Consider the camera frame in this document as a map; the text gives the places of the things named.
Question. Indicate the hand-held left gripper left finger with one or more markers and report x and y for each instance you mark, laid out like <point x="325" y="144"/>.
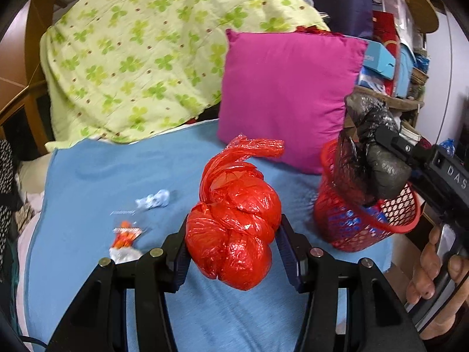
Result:
<point x="181" y="264"/>

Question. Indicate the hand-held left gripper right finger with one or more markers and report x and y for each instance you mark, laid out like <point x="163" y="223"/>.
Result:
<point x="289" y="256"/>

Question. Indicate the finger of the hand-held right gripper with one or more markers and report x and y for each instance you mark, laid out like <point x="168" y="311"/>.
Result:
<point x="403" y="146"/>

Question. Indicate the black plastic bag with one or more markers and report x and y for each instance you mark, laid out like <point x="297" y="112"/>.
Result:
<point x="388" y="170"/>

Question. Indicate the orange white packet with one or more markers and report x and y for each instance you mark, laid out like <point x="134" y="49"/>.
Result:
<point x="124" y="236"/>

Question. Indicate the red mesh basket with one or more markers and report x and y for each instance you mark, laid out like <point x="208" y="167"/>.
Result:
<point x="351" y="240"/>

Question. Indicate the red plastic bag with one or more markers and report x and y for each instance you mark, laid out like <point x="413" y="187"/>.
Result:
<point x="234" y="220"/>

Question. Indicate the white paper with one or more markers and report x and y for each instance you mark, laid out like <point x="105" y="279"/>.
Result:
<point x="154" y="198"/>

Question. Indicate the person's right hand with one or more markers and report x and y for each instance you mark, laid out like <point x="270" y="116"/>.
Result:
<point x="425" y="267"/>

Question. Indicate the round wooden table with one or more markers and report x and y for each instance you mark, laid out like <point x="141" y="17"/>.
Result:
<point x="399" y="102"/>

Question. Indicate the blue storage bin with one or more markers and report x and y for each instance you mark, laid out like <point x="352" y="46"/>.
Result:
<point x="406" y="69"/>

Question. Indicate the light blue cardboard box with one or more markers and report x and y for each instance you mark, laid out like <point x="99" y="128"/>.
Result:
<point x="379" y="58"/>

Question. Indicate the red gift box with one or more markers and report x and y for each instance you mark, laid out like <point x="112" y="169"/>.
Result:
<point x="384" y="25"/>

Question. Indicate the blue towel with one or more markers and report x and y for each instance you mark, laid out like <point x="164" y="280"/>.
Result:
<point x="91" y="176"/>

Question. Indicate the magenta pillow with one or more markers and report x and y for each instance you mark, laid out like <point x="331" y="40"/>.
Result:
<point x="285" y="99"/>

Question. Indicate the clear storage box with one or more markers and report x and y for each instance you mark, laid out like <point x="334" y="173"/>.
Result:
<point x="394" y="7"/>

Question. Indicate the red crinkled wrapping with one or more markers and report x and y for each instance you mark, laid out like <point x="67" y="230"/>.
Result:
<point x="318" y="30"/>

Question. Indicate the beige cushion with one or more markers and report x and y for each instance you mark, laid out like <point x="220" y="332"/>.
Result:
<point x="33" y="174"/>

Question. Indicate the black polka dot garment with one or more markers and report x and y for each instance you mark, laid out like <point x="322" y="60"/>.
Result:
<point x="5" y="198"/>

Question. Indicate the green clover quilt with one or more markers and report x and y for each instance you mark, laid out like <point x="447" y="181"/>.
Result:
<point x="146" y="51"/>

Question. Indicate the wooden cabinet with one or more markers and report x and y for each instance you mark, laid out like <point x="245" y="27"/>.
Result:
<point x="22" y="62"/>

